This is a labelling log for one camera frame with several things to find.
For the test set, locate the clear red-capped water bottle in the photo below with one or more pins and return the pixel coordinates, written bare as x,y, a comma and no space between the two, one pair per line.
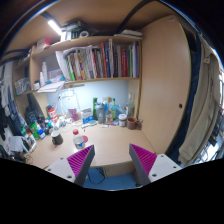
79,139

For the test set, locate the ceiling tube light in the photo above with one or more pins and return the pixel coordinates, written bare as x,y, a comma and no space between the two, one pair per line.
54,26

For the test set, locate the hanging dark clothes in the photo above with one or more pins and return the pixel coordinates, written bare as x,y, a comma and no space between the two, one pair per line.
8,106

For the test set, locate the brown ceramic mug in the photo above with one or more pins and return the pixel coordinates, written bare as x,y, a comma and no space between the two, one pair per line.
132,123

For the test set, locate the green plastic bottle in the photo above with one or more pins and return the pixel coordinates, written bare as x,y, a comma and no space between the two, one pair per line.
34,130

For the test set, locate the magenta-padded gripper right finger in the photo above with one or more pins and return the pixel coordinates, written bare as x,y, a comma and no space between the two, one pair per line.
161,166

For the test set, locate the brown jar white lid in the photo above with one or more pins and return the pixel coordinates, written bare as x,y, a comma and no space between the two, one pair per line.
122,120

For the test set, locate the clear glass bottle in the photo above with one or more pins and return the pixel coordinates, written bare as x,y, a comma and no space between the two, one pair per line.
130,107

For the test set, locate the wooden wardrobe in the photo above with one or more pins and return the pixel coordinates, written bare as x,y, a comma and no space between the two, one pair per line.
165,83

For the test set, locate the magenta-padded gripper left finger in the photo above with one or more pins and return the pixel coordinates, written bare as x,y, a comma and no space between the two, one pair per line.
61,168

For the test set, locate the wooden shelf unit with books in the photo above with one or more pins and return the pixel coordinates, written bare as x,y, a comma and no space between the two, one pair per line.
100,60

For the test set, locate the flat round red coaster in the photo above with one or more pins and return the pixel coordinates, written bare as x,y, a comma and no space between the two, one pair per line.
86,139

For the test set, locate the purple pouch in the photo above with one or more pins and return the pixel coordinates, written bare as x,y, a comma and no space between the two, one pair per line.
73,114

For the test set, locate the red and white canister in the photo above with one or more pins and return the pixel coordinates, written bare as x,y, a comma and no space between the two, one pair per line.
52,113

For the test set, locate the green glass bottle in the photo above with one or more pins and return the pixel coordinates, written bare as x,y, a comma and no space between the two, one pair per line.
95,107

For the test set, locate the blue and white box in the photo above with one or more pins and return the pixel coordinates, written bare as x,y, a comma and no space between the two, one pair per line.
87,116

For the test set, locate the grey shaker bottle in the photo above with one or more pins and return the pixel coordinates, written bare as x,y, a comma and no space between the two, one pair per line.
100,114

